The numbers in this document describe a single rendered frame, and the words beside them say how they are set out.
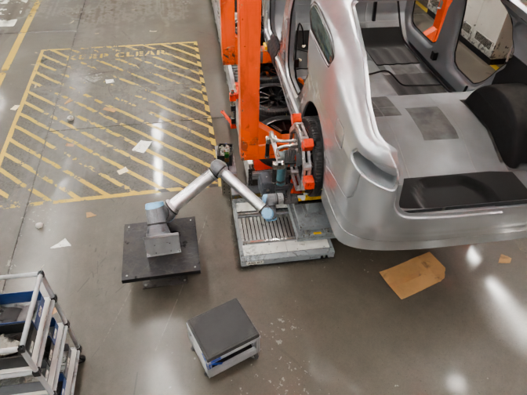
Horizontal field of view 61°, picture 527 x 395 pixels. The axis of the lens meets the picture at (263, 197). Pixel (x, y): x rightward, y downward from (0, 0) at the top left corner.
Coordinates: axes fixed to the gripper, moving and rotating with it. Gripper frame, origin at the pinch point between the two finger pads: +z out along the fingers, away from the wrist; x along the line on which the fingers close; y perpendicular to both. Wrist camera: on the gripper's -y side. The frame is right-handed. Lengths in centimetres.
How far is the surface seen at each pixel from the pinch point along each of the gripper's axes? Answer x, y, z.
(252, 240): -45, 36, -44
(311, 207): -34.5, 11.6, 11.2
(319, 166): 30.7, -18.4, 4.7
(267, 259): -27, 53, -34
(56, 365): 69, 93, -181
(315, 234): -30.8, 36.2, 11.5
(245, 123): -25, -66, -42
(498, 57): -263, -189, 377
